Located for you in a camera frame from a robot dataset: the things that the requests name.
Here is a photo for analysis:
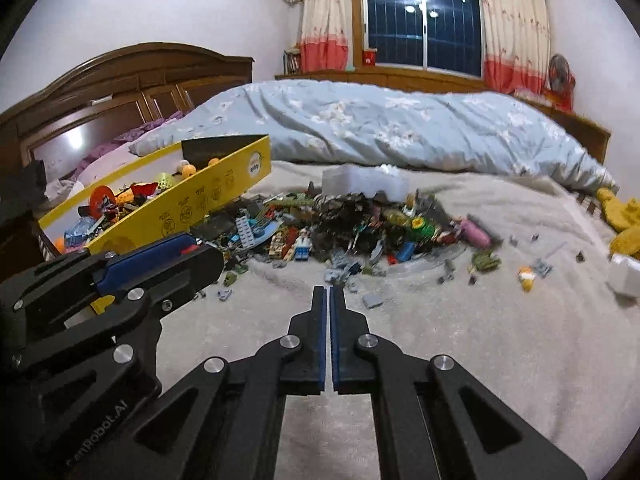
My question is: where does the dark object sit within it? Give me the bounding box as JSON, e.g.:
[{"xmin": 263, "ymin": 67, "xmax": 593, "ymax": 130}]
[{"xmin": 0, "ymin": 160, "xmax": 48, "ymax": 231}]

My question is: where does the cream and red curtain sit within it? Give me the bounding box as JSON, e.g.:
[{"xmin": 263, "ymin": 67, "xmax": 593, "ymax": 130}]
[
  {"xmin": 299, "ymin": 0, "xmax": 351, "ymax": 73},
  {"xmin": 472, "ymin": 0, "xmax": 551, "ymax": 96}
]

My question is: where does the red electric fan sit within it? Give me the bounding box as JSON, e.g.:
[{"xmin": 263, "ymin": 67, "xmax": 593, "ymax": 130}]
[{"xmin": 544, "ymin": 54, "xmax": 576, "ymax": 111}]

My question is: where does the pile of toy building bricks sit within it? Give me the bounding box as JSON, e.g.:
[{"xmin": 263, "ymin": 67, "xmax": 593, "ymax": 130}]
[{"xmin": 190, "ymin": 185, "xmax": 506, "ymax": 301}]

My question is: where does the light blue transparent toy hull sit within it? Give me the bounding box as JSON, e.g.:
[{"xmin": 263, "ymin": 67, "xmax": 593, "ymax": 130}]
[{"xmin": 64, "ymin": 217, "xmax": 108, "ymax": 248}]

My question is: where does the pink toy piece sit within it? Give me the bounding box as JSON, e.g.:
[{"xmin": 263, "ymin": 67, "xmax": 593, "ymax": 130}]
[{"xmin": 459, "ymin": 217, "xmax": 493, "ymax": 250}]

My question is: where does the light blue studded plate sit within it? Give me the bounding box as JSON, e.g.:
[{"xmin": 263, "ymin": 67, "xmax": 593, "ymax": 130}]
[{"xmin": 235, "ymin": 215, "xmax": 263, "ymax": 248}]

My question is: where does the window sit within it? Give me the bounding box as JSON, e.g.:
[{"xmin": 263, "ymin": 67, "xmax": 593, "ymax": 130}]
[{"xmin": 352, "ymin": 0, "xmax": 486, "ymax": 78}]

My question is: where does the purple cloth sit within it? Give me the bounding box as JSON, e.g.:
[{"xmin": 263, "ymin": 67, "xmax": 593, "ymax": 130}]
[{"xmin": 70, "ymin": 110, "xmax": 191, "ymax": 181}]

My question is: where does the white clothes heap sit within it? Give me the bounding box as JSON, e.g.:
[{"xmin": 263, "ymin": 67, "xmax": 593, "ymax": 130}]
[{"xmin": 44, "ymin": 177, "xmax": 86, "ymax": 206}]

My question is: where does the olive green toy brick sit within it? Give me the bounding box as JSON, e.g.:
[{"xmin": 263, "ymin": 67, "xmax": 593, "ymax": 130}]
[{"xmin": 471, "ymin": 251, "xmax": 502, "ymax": 271}]

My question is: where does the white and blue toy minifigure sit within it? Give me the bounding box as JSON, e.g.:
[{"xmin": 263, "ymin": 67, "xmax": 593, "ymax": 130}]
[{"xmin": 292, "ymin": 227, "xmax": 313, "ymax": 262}]

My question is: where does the grey towel blanket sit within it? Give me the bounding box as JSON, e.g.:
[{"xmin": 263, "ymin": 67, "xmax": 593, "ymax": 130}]
[{"xmin": 100, "ymin": 160, "xmax": 640, "ymax": 480}]

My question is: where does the red round toy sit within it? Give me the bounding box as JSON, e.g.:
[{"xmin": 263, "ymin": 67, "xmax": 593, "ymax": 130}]
[{"xmin": 90, "ymin": 186, "xmax": 118, "ymax": 213}]

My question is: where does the white plastic container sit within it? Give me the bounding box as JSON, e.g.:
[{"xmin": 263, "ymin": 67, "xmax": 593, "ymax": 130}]
[{"xmin": 321, "ymin": 165, "xmax": 410, "ymax": 201}]

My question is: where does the yellow cardboard box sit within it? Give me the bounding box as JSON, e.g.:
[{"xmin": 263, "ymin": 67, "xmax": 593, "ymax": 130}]
[{"xmin": 37, "ymin": 134, "xmax": 273, "ymax": 316}]

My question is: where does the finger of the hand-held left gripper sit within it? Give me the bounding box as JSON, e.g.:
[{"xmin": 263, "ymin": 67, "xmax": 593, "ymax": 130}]
[
  {"xmin": 0, "ymin": 245, "xmax": 224, "ymax": 461},
  {"xmin": 0, "ymin": 232, "xmax": 201, "ymax": 311}
]

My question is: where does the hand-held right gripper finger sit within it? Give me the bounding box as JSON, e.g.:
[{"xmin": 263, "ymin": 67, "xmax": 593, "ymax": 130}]
[
  {"xmin": 330, "ymin": 286, "xmax": 587, "ymax": 480},
  {"xmin": 65, "ymin": 286, "xmax": 327, "ymax": 480}
]

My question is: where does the dark wooden headboard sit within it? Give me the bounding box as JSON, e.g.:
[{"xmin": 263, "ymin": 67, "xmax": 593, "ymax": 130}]
[{"xmin": 0, "ymin": 42, "xmax": 255, "ymax": 186}]

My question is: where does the blue floral quilt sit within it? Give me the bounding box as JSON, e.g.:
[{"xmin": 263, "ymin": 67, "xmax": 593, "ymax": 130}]
[{"xmin": 127, "ymin": 80, "xmax": 621, "ymax": 193}]

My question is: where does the heap of mixed small toys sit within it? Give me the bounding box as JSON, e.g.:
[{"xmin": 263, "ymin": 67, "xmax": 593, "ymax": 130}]
[{"xmin": 55, "ymin": 157, "xmax": 226, "ymax": 256}]

